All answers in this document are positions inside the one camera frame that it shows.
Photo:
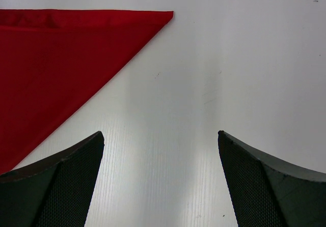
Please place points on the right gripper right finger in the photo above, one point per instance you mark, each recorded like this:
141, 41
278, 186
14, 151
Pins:
268, 191

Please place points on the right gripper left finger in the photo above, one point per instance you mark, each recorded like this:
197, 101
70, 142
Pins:
54, 191

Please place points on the red cloth napkin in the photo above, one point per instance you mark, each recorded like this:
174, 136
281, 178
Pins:
53, 61

